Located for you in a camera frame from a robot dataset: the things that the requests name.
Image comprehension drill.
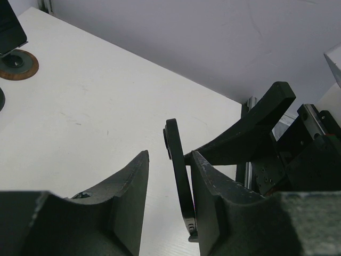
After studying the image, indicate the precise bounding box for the right aluminium frame post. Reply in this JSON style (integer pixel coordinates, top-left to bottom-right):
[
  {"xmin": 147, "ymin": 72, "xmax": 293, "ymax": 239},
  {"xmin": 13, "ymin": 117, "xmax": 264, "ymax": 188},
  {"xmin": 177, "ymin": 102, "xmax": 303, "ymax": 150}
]
[{"xmin": 236, "ymin": 97, "xmax": 258, "ymax": 187}]

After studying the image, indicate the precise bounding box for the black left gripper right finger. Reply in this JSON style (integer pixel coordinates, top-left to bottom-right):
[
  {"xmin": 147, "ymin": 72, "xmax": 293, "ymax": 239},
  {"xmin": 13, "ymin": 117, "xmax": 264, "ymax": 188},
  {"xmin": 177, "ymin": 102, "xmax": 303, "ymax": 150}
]
[{"xmin": 190, "ymin": 151, "xmax": 340, "ymax": 255}]

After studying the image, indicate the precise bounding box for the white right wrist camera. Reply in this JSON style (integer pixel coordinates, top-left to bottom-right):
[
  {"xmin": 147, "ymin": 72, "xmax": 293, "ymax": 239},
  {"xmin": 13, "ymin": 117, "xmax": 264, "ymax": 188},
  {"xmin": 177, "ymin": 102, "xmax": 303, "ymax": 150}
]
[{"xmin": 317, "ymin": 43, "xmax": 340, "ymax": 115}]

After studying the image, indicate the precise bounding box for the brown-base grey phone stand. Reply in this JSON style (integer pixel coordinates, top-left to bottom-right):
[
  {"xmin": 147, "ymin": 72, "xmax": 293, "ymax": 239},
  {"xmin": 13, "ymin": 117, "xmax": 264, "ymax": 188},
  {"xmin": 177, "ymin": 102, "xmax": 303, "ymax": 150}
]
[{"xmin": 1, "ymin": 50, "xmax": 39, "ymax": 81}]

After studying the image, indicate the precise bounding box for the black phone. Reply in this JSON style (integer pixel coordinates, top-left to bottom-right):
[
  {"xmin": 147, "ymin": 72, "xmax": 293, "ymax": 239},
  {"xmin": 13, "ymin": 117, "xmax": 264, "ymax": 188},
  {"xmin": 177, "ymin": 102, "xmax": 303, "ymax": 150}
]
[
  {"xmin": 0, "ymin": 0, "xmax": 27, "ymax": 55},
  {"xmin": 163, "ymin": 118, "xmax": 198, "ymax": 243}
]

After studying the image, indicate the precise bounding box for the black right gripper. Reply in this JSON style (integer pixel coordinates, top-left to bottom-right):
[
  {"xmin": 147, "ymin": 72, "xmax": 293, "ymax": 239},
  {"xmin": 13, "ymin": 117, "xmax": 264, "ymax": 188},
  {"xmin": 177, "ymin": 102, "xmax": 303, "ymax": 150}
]
[{"xmin": 195, "ymin": 82, "xmax": 340, "ymax": 195}]

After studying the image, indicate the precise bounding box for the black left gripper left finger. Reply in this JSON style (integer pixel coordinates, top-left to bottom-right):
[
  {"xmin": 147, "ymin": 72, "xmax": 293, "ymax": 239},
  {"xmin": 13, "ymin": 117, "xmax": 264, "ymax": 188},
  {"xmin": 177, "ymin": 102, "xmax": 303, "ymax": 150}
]
[{"xmin": 1, "ymin": 150, "xmax": 149, "ymax": 255}]

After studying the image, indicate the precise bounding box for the short black round-base phone stand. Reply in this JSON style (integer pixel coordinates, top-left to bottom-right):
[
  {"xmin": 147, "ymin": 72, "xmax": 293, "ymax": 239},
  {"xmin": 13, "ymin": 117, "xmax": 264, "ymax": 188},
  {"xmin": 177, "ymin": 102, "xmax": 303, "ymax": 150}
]
[{"xmin": 0, "ymin": 89, "xmax": 5, "ymax": 111}]

